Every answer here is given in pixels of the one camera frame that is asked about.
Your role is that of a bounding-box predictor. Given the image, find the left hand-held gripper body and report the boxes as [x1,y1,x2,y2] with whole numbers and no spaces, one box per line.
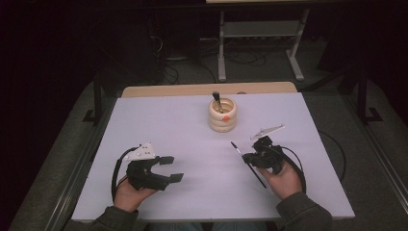
[124,141,172,191]

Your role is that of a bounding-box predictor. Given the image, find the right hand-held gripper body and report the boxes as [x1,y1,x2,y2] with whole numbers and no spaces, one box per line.
[249,124,286,174]

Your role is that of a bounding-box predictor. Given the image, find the thin black brush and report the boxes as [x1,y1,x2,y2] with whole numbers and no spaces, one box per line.
[230,141,268,190]

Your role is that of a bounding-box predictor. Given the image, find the cream ribbed brush holder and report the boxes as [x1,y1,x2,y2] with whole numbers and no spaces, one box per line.
[208,96,239,133]

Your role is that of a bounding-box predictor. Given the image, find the fluffy black makeup brush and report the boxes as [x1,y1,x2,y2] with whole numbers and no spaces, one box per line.
[212,90,224,115]

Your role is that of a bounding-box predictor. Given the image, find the person's left hand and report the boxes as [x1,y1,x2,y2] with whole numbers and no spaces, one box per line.
[114,177,158,213]

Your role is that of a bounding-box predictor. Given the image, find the person's right hand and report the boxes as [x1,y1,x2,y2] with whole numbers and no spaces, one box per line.
[258,160,303,201]

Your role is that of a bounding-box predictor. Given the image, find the black metal stand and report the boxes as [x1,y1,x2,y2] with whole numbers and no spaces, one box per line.
[356,68,384,125]
[82,73,104,127]

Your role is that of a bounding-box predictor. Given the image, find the left hand-held gripper cable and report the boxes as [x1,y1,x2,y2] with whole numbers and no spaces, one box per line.
[111,146,140,203]

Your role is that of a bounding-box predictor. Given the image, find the hand-held gripper cable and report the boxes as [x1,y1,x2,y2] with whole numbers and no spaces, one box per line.
[272,144,308,194]
[111,146,140,203]

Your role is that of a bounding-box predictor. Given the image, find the right hand-held gripper cable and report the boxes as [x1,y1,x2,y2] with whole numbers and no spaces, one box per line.
[272,144,308,194]

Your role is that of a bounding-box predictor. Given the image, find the metal frame rail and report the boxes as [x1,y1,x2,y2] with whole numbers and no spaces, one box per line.
[341,94,408,201]
[44,104,112,231]

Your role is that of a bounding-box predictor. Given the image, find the black cable beside table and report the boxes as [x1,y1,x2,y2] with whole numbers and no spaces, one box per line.
[319,130,347,184]

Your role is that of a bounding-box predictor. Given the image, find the tangle of floor cables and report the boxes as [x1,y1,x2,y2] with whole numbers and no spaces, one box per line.
[147,35,268,86]

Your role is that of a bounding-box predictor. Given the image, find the white metal desk frame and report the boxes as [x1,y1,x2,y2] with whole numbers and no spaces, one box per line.
[205,0,321,83]

